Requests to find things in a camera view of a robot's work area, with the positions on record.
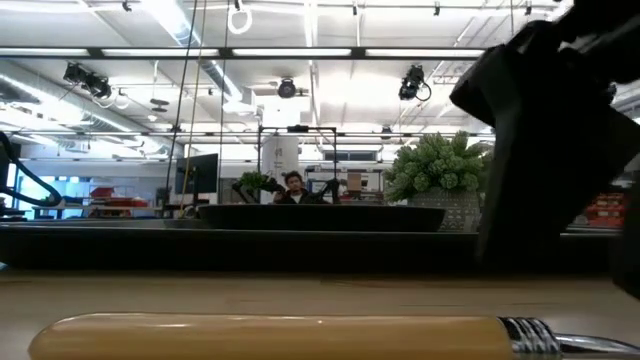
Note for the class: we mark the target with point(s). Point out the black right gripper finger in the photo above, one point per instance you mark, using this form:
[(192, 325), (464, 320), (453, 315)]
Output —
[(629, 240), (545, 200)]

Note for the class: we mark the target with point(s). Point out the green artificial potted plant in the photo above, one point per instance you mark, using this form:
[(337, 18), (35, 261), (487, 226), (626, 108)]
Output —
[(435, 165)]

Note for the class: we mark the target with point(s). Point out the black round plate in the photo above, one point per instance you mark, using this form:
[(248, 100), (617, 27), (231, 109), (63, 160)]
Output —
[(320, 219)]

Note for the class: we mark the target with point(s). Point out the background black robot arm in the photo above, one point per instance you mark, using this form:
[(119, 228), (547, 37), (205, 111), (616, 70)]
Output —
[(330, 190), (270, 187)]

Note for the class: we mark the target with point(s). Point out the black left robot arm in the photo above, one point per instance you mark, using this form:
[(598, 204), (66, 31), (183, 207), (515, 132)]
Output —
[(4, 150)]

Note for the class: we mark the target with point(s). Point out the red storage bins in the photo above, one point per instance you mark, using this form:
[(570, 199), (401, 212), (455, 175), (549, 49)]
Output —
[(605, 210), (107, 192)]

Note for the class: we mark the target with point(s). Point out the person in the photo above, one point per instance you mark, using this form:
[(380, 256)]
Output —
[(296, 192)]

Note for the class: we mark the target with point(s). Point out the white round column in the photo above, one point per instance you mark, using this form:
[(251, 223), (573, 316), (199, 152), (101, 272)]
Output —
[(280, 155)]

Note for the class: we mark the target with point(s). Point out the small background green plant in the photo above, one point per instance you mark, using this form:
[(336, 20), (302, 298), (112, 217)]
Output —
[(251, 179)]

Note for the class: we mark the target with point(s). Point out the black computer monitor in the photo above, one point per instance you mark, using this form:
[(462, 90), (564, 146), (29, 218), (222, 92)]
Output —
[(200, 175)]

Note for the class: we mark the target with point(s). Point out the black hanging camera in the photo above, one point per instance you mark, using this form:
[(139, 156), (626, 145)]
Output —
[(411, 82), (95, 87)]

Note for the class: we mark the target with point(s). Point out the round black overhead camera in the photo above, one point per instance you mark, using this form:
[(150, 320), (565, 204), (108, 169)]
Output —
[(287, 89)]

